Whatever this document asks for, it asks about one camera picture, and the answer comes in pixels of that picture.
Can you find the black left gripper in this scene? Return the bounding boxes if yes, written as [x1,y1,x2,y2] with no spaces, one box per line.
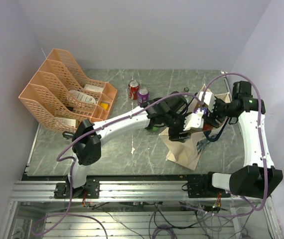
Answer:
[164,112,194,143]

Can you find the cream canvas tote bag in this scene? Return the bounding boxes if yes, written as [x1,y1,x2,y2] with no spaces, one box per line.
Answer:
[158,84,231,171]

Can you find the green Perrier glass bottle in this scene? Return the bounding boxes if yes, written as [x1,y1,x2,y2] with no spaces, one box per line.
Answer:
[145,125,161,131]

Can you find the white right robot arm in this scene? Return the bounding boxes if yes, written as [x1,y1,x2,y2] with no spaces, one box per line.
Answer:
[202,81,283,199]

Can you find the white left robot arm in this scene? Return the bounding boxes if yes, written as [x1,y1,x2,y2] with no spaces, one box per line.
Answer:
[66,92,188,198]

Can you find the clear Chang bottle rear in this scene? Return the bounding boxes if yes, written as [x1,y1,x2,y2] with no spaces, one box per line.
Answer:
[183,87,192,103]

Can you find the purple Fanta can rear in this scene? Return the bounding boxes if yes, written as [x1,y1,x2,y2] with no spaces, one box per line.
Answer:
[137,87,149,105]

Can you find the red cola can rear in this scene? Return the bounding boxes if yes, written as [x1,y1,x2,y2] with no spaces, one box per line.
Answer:
[128,80,140,100]

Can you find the yellow sticky note block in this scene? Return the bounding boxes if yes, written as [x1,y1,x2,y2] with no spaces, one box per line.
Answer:
[100,102,110,110]

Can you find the white box rear slot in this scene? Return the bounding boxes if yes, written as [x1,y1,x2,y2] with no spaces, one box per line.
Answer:
[84,84,104,93]

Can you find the white box slot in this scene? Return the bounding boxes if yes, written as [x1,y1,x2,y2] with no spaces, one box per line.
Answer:
[58,118,77,128]
[84,84,104,93]

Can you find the white oval blister pack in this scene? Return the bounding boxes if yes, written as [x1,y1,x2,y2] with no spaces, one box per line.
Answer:
[69,90,96,104]

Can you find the white box front slot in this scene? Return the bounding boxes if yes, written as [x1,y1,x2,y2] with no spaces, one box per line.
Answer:
[58,118,77,128]

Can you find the black grey stapler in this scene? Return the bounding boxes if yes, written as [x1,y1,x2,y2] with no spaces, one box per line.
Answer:
[62,131,74,139]

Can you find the pink plastic file organizer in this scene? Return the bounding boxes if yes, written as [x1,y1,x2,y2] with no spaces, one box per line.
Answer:
[19,48,118,132]

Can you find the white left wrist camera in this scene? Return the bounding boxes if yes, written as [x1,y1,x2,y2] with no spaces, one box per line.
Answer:
[183,110,204,131]

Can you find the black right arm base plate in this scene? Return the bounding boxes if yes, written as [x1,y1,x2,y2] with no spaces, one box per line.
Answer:
[181,181,231,199]

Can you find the loose cables under frame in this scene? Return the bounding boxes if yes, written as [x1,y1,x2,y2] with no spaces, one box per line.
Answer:
[64,196,257,239]

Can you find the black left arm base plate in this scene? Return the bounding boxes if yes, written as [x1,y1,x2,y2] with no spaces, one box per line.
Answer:
[54,179,100,199]

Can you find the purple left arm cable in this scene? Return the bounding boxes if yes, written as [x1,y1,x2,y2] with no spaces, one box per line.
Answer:
[30,92,205,237]

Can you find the aluminium mounting rail frame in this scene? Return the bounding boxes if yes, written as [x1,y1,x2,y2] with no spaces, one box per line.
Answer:
[0,175,284,239]

